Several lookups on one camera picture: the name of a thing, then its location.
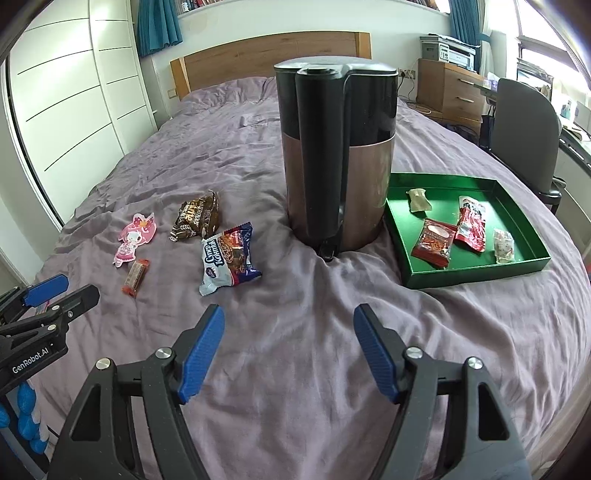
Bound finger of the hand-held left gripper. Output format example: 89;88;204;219
0;285;100;340
0;274;70;324

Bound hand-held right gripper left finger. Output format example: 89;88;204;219
48;304;226;480

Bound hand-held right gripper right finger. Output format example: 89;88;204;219
353;303;532;480

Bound small brown snack bar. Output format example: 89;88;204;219
122;258;150;297

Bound pink cartoon figure packet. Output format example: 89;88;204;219
113;212;156;267

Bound white and blue cookie packet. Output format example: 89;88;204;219
199;222;263;296

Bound small red snack packet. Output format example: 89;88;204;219
411;219;459;270

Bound brown snack packet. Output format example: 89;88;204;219
168;190;221;243

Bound long red snack packet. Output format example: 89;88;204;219
455;195;489;253

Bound small beige candy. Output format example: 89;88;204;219
406;188;431;216

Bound green tray box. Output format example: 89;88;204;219
385;172;551;290

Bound clear pastel candy packet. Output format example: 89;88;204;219
492;228;515;264

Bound person's left hand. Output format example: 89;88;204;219
0;383;49;455

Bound purple bed sheet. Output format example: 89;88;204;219
28;76;591;480

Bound black and brown kettle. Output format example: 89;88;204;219
274;59;399;263

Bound white wardrobe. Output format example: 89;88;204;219
4;0;158;222

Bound grey office chair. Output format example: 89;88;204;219
489;78;564;213

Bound wooden drawer cabinet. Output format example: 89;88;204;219
417;58;485;125

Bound teal curtain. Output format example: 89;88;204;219
449;0;492;75
136;0;182;57

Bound wooden headboard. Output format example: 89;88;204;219
170;31;372;100

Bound white desk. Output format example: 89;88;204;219
554;120;591;185

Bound grey printer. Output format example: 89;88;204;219
419;34;481;70

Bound row of books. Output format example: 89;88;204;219
175;0;451;12

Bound window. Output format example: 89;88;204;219
515;0;591;93

